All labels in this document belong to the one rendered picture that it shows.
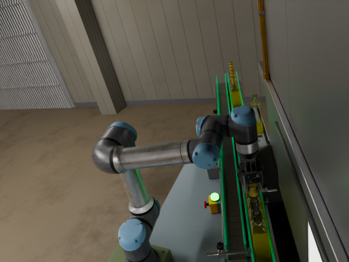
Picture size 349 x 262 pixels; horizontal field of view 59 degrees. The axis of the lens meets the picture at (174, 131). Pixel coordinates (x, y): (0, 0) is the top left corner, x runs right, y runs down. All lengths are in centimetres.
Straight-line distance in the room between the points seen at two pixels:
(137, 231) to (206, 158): 56
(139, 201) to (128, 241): 17
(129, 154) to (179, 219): 78
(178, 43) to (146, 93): 101
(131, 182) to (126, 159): 27
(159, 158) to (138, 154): 8
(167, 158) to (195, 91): 350
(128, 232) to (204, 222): 48
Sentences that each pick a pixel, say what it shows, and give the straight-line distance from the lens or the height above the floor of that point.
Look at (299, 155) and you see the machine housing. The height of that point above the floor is 139.
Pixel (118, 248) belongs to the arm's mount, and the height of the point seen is 83.
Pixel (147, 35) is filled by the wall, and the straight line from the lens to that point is 437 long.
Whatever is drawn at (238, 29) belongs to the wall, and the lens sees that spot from 394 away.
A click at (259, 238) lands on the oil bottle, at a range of 120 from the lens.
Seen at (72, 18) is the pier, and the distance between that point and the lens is 457.
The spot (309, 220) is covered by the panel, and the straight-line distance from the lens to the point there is 89.
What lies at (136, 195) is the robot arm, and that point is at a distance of 133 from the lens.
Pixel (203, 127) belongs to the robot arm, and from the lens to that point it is 99.
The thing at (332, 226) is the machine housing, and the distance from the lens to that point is 78.
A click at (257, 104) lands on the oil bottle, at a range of 189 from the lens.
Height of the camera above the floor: 198
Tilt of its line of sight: 30 degrees down
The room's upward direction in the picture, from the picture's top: 15 degrees counter-clockwise
